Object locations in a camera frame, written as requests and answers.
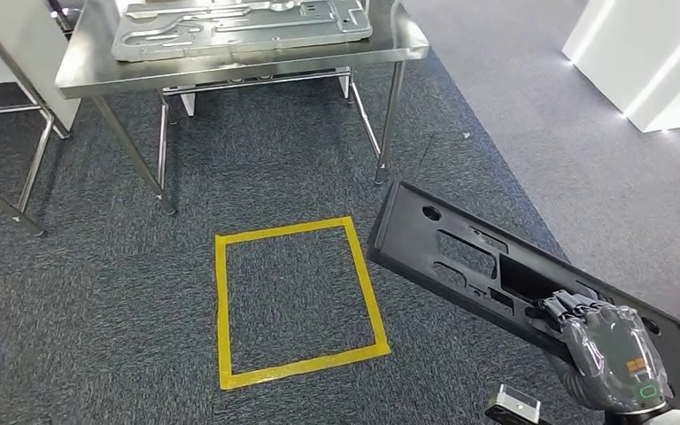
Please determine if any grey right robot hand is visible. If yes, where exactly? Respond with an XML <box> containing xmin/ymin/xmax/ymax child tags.
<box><xmin>524</xmin><ymin>288</ymin><xmax>674</xmax><ymax>415</ymax></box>

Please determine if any black plastic panel part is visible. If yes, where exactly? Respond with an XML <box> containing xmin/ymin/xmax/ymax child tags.
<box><xmin>366</xmin><ymin>180</ymin><xmax>680</xmax><ymax>421</ymax></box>

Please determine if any stainless steel workbench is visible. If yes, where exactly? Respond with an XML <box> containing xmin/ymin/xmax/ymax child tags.
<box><xmin>54</xmin><ymin>0</ymin><xmax>430</xmax><ymax>217</ymax></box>

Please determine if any stamped metal sheet panel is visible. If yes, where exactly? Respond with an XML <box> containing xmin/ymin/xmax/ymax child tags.
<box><xmin>110</xmin><ymin>0</ymin><xmax>374</xmax><ymax>64</ymax></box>

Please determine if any white cabinet panel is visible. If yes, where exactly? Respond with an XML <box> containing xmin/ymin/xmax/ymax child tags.
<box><xmin>0</xmin><ymin>20</ymin><xmax>81</xmax><ymax>133</ymax></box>

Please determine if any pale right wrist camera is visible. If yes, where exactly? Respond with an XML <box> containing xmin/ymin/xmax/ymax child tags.
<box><xmin>483</xmin><ymin>383</ymin><xmax>543</xmax><ymax>425</ymax></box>

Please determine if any yellow floor tape frame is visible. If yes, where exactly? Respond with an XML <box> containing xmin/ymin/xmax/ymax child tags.
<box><xmin>214</xmin><ymin>215</ymin><xmax>393</xmax><ymax>392</ymax></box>

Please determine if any steel frame side table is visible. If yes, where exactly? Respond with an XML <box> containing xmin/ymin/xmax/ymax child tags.
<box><xmin>0</xmin><ymin>0</ymin><xmax>73</xmax><ymax>239</ymax></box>

